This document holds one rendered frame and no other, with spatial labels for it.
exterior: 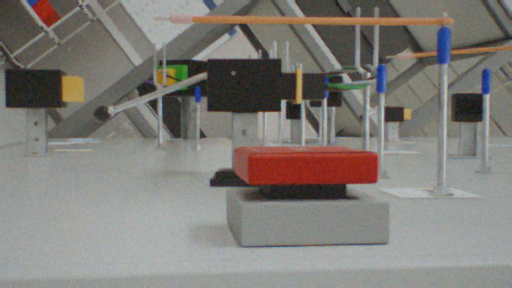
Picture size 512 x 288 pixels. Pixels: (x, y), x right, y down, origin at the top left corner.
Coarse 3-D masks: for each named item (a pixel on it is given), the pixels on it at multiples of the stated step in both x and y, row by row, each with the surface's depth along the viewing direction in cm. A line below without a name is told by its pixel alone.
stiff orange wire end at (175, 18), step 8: (176, 16) 37; (184, 16) 37; (192, 16) 38; (200, 16) 38; (208, 16) 38; (216, 16) 38; (224, 16) 38; (232, 16) 38; (240, 16) 38; (248, 16) 38; (256, 16) 38; (328, 24) 39; (336, 24) 39; (344, 24) 39; (352, 24) 39; (360, 24) 39; (368, 24) 39; (376, 24) 39; (384, 24) 39; (392, 24) 39; (400, 24) 39; (408, 24) 39; (416, 24) 39; (424, 24) 39; (432, 24) 39; (440, 24) 39; (448, 24) 39
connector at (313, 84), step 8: (288, 80) 50; (304, 80) 50; (312, 80) 50; (320, 80) 50; (288, 88) 50; (304, 88) 50; (312, 88) 50; (320, 88) 50; (288, 96) 50; (304, 96) 50; (312, 96) 50; (320, 96) 50
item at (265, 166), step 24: (240, 168) 26; (264, 168) 24; (288, 168) 24; (312, 168) 25; (336, 168) 25; (360, 168) 25; (264, 192) 27; (288, 192) 25; (312, 192) 26; (336, 192) 26
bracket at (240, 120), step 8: (232, 112) 51; (240, 112) 51; (248, 112) 51; (256, 112) 51; (232, 120) 51; (240, 120) 51; (248, 120) 51; (256, 120) 51; (232, 128) 51; (240, 128) 51; (248, 128) 51; (256, 128) 51; (232, 136) 51; (240, 136) 51; (248, 136) 51; (256, 136) 51; (232, 144) 51; (240, 144) 51; (248, 144) 51; (256, 144) 51; (232, 152) 51; (232, 160) 51
